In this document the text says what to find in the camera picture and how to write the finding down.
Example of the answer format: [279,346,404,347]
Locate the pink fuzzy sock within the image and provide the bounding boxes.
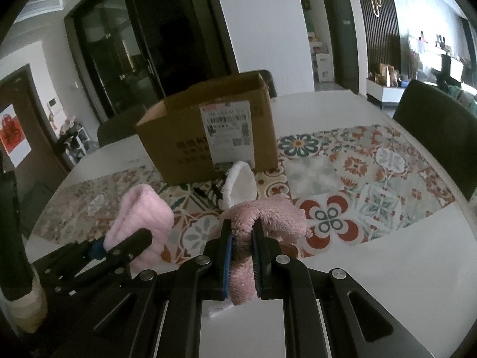
[223,200,314,306]

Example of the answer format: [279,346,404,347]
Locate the brown cardboard box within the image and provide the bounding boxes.
[135,71,279,186]

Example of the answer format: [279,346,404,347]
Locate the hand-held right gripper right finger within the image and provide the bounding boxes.
[253,219,433,358]

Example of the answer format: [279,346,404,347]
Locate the cluttered shoe rack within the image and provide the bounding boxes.
[55,115,94,165]

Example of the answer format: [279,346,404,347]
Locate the white low cabinet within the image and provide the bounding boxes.
[366,78,408,106]

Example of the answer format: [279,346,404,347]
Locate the brown wooden door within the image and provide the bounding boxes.
[0,64,69,198]

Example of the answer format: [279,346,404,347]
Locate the stack of white storage boxes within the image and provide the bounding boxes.
[310,32,335,83]

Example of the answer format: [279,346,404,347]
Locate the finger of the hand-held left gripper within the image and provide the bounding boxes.
[36,239,106,281]
[72,227,154,285]

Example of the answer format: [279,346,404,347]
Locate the dark chair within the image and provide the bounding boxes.
[97,104,150,147]
[392,79,477,203]
[261,69,278,98]

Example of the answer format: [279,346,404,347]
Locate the dark glass sliding door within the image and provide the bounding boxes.
[64,0,240,122]

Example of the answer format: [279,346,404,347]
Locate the light pink knitted sock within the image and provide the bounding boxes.
[103,183,175,274]

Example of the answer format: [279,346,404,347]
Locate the red and white door poster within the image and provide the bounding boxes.
[0,104,31,168]

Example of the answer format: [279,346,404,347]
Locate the white fuzzy sock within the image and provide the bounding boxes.
[218,161,258,212]

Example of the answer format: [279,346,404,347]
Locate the floral patterned table runner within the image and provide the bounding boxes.
[33,124,458,266]

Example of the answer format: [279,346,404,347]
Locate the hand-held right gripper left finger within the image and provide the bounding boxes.
[91,220,233,358]

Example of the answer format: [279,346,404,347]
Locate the white ceiling air vent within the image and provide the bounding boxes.
[20,0,63,21]

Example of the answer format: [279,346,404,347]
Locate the black white striped sock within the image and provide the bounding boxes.
[193,178,229,206]

